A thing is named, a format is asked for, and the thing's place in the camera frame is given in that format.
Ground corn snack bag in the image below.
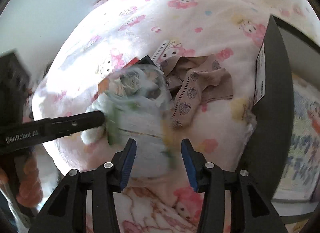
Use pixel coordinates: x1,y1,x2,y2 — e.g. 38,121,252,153
100,64,177,177

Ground white fluffy plush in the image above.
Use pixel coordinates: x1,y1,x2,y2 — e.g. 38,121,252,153
80,93,112,147

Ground Shin-chan bead art pack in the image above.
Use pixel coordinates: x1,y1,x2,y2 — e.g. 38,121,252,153
273,75,319,202

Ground person left hand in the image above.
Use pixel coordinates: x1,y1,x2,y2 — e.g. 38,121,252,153
16,155,43,208

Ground small black card box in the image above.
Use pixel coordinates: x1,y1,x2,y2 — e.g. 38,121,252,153
134,55,157,69

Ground beige patterned socks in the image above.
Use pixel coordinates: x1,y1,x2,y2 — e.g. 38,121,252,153
161,54,233,129

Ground pink cartoon print blanket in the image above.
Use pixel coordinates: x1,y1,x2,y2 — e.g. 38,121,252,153
32,0,319,186

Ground black cardboard storage box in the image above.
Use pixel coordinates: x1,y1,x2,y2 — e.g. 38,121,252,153
231,16,319,232

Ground white watch strap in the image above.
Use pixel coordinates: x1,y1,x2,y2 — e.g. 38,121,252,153
151,39,171,64

